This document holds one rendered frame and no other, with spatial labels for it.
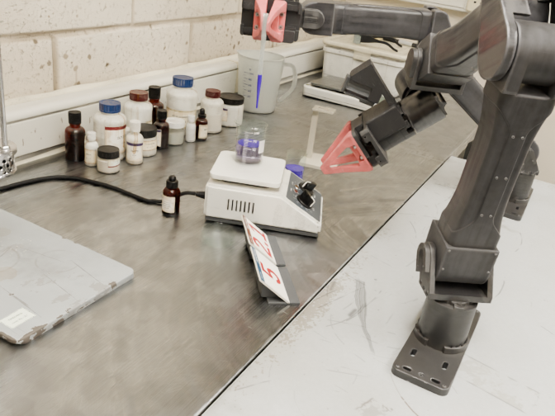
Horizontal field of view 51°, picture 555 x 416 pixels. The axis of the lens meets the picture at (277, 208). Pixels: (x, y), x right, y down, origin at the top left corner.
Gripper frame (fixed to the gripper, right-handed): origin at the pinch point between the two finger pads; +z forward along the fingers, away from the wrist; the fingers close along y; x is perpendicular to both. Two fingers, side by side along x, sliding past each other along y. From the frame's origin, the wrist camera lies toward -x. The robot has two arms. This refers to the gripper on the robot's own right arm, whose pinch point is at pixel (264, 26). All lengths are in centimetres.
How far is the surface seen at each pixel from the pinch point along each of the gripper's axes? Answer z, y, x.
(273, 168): 1.5, 4.0, 23.4
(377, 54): -102, 27, 20
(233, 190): 8.1, -1.9, 25.5
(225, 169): 5.3, -4.0, 23.3
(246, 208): 8.4, 0.6, 28.4
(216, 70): -61, -18, 22
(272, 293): 28.1, 7.3, 31.2
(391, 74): -101, 33, 26
